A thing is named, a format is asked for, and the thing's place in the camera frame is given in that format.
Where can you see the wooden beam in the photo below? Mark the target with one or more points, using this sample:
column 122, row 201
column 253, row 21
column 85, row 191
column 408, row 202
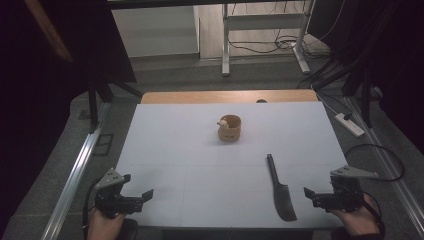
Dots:
column 50, row 33

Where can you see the white cabinet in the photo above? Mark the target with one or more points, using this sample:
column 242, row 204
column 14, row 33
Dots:
column 156, row 31

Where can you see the person's left hand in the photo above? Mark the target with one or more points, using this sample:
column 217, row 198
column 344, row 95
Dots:
column 101, row 228

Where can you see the black plug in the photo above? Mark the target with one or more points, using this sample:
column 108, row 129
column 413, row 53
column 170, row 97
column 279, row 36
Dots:
column 347, row 116

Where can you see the black comb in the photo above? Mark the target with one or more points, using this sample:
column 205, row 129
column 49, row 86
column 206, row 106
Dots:
column 281, row 200

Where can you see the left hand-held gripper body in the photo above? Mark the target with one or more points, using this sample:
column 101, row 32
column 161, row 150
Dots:
column 111, row 200

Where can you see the dark round table grommet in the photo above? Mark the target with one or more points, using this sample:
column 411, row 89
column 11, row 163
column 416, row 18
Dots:
column 261, row 100

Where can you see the aluminium floor rail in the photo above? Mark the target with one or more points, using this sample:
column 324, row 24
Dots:
column 390, row 166
column 76, row 176

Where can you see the black curtain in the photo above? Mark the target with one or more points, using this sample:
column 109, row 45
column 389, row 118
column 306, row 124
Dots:
column 400, row 66
column 33, row 100

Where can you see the person's right hand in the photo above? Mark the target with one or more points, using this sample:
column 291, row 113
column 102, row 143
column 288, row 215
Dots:
column 360, row 220

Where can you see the white table mat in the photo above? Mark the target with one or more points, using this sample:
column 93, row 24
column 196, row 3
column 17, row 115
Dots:
column 206, row 180

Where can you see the white metal stand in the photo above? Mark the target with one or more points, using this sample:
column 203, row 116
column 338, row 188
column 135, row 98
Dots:
column 263, row 21

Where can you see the white power strip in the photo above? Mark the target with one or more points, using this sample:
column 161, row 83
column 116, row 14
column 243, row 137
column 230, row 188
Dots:
column 350, row 125

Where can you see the black tripod stand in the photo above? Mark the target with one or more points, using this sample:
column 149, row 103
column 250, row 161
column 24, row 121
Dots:
column 93, row 106
column 366, row 100

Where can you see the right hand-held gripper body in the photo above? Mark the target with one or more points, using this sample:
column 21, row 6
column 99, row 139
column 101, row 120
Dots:
column 346, row 195

